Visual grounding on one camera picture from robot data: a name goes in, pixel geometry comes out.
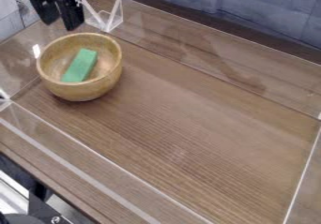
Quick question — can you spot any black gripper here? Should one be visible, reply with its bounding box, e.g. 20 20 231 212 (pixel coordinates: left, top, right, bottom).
29 0 84 31

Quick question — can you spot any black metal clamp bracket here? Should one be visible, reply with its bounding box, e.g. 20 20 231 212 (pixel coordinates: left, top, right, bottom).
28 191 81 224

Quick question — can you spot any clear acrylic corner bracket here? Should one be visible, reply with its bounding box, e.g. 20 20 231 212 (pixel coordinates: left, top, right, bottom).
76 0 124 33

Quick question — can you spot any clear acrylic enclosure wall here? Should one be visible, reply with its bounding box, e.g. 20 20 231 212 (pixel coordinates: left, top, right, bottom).
12 86 320 224

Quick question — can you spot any green rectangular block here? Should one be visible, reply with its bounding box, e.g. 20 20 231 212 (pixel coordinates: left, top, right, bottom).
60 49 97 82

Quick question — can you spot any wooden bowl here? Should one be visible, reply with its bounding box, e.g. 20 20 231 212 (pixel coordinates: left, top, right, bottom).
36 33 122 101

